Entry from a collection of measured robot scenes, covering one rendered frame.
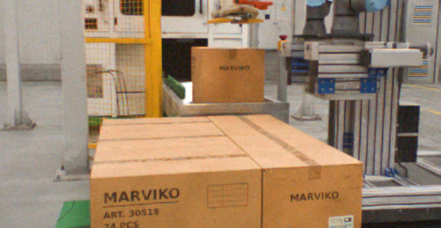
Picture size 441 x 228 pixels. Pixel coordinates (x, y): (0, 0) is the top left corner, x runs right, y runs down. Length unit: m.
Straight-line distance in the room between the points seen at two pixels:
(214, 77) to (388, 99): 1.04
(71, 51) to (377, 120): 2.11
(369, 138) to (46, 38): 9.94
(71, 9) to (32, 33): 8.51
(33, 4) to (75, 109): 8.59
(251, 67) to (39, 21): 9.37
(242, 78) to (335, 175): 1.33
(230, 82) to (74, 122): 1.24
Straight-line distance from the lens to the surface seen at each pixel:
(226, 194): 1.73
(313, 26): 3.00
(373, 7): 2.46
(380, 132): 2.88
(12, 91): 5.81
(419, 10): 2.87
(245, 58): 3.01
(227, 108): 2.95
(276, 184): 1.77
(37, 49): 12.05
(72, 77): 3.58
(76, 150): 3.66
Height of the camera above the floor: 1.00
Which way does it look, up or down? 8 degrees down
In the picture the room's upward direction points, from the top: straight up
